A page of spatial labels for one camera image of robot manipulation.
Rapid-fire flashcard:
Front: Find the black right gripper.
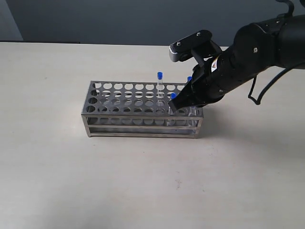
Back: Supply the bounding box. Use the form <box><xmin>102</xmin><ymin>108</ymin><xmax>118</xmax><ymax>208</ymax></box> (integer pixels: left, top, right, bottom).
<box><xmin>168</xmin><ymin>47</ymin><xmax>257</xmax><ymax>112</ymax></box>

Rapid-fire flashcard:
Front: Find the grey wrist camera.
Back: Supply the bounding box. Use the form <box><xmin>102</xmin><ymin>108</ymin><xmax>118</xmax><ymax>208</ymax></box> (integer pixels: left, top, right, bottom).
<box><xmin>169</xmin><ymin>30</ymin><xmax>222</xmax><ymax>62</ymax></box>

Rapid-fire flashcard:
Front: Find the stainless steel test tube rack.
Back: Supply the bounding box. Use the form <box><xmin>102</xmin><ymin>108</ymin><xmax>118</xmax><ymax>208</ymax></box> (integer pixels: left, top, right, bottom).
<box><xmin>81</xmin><ymin>81</ymin><xmax>203</xmax><ymax>138</ymax></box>

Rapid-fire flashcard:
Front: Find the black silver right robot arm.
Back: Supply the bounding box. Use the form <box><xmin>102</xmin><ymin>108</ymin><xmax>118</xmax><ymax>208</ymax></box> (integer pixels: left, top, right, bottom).
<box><xmin>169</xmin><ymin>15</ymin><xmax>305</xmax><ymax>111</ymax></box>

